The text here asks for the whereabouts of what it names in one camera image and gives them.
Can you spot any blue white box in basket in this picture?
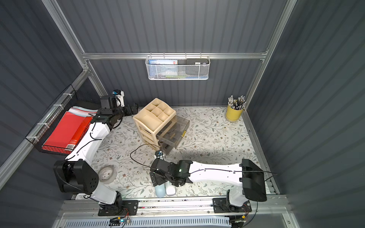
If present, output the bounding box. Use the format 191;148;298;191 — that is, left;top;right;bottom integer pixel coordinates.
146;59;178;78

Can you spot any beige drawer organizer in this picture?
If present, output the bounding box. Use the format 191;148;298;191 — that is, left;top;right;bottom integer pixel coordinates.
133;98;176;151

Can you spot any small green circuit board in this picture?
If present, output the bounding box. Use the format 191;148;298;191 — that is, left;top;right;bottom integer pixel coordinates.
108;217;130;227

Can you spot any yellow pencil cup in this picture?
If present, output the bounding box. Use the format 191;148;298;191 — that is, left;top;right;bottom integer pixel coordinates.
225;105;244;123

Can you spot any black wire side basket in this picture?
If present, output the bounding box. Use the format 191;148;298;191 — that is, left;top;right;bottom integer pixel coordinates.
26;86;100;155

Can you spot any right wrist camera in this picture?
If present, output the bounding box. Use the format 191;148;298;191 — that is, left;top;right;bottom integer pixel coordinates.
155;150;164;160

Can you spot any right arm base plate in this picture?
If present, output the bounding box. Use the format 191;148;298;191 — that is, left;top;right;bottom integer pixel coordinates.
213;198;252;214

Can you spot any black device in basket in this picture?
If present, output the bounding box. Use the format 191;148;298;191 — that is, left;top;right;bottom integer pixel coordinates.
186;59;210;65

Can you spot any white mesh wall basket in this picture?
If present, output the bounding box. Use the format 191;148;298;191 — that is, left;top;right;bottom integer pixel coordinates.
145;55;211;81

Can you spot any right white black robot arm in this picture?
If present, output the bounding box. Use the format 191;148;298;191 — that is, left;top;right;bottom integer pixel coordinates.
150;158;267;207

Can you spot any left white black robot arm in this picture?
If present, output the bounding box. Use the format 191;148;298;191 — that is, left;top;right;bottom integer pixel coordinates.
53;90;125;205

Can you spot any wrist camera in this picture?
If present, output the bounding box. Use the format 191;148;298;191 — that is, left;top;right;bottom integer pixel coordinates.
112;89;125;107
155;150;164;160

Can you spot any light blue computer mouse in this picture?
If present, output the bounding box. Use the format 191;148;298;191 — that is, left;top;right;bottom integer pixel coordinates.
155;184;166;198

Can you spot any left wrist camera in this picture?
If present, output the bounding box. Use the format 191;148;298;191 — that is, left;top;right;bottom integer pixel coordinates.
112;89;125;107

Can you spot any white grey computer mouse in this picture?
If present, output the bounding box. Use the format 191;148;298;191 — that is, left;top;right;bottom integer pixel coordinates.
165;183;176;196

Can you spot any grey drawer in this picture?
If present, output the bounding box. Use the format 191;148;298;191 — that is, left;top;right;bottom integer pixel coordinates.
158;142;176;155
157;116;190;149

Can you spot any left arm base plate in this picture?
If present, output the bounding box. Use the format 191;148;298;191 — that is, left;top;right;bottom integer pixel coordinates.
98;200;139;217

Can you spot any red folder stack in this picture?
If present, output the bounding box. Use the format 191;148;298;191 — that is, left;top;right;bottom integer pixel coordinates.
41;111;92;154

